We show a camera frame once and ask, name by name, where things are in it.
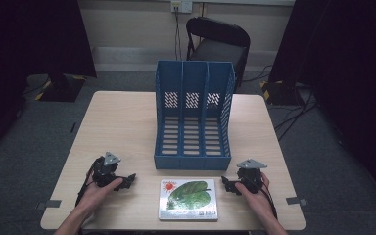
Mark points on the white wall outlet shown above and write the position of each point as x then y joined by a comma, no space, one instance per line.
181,5

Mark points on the grey tape strip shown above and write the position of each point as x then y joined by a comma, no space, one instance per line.
49,204
296,200

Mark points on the black folding chair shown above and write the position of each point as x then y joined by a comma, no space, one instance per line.
218,42

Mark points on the black curtain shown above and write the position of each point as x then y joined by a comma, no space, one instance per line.
349,65
29,49

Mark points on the blue file rack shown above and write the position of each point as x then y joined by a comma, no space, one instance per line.
192,114

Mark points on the person's right hand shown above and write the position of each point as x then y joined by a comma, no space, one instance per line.
258,200

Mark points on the black stand base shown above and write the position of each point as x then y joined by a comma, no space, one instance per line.
279,93
62,88

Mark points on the person's left hand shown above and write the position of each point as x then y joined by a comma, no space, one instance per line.
99,196

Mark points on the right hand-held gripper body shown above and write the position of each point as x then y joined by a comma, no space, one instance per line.
250,178

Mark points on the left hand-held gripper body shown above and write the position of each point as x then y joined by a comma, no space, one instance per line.
104,171

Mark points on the green leaf picture book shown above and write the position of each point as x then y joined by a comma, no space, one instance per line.
188,199

